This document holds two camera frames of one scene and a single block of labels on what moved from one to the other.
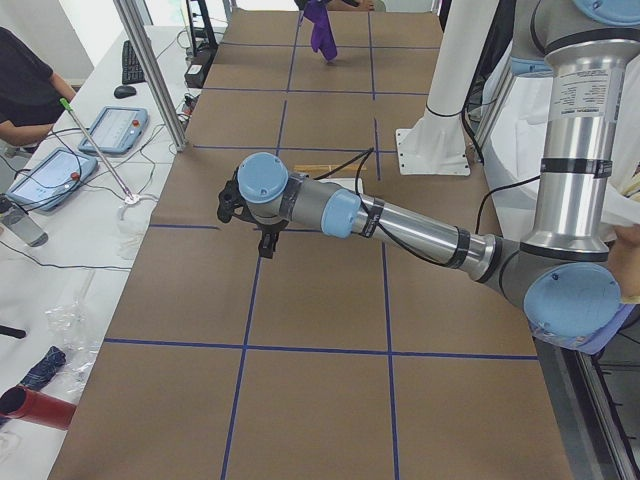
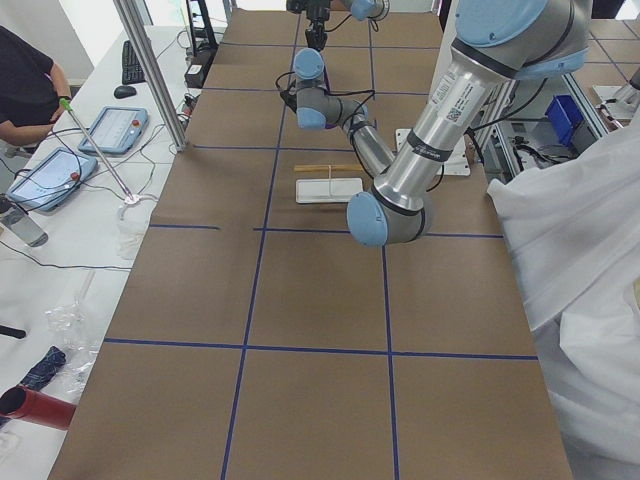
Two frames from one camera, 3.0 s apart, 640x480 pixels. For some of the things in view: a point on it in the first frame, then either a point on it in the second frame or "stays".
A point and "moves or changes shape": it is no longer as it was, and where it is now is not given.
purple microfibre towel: (322, 36) moves or changes shape
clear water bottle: (21, 223) stays
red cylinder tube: (28, 404) stays
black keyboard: (131, 69) stays
